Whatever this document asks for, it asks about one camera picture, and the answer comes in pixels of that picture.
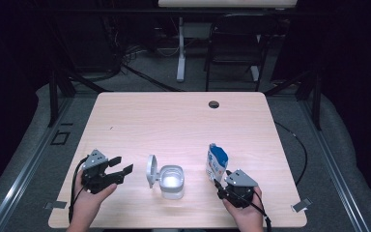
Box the person's right hand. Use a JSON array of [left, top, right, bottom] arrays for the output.
[[222, 188, 265, 226]]

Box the thick black floor cable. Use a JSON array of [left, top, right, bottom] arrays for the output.
[[120, 62, 183, 93]]

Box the hand-held gripper cable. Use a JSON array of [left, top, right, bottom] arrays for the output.
[[247, 189, 273, 232], [68, 157, 90, 223]]

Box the aluminium floor rail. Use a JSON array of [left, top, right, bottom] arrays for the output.
[[0, 96, 75, 232], [299, 96, 371, 232]]

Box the grey tape strip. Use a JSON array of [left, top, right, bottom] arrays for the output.
[[290, 197, 313, 214], [43, 201, 67, 211]]

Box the left hand-held gripper cable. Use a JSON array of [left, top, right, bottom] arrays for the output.
[[68, 157, 90, 223]]

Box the right hand-held gripper cable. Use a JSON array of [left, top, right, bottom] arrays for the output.
[[247, 189, 273, 232]]

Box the white desk with white legs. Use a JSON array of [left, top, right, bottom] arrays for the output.
[[157, 0, 299, 83]]

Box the thin black floor cable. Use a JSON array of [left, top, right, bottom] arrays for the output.
[[273, 120, 308, 188]]

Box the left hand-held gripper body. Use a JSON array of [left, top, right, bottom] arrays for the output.
[[81, 149, 117, 195]]

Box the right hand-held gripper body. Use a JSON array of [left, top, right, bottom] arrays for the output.
[[223, 169, 259, 209]]

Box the clear container with grey lid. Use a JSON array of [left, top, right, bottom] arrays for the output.
[[146, 154, 186, 200]]

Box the black metal stand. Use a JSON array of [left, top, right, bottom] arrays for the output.
[[264, 69, 323, 131], [46, 69, 78, 129]]

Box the white and blue packet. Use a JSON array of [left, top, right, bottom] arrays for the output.
[[205, 143, 230, 184]]

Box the black folding chair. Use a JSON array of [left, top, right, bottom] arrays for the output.
[[204, 13, 283, 93]]

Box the person's left hand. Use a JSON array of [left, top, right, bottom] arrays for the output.
[[71, 170, 118, 220]]

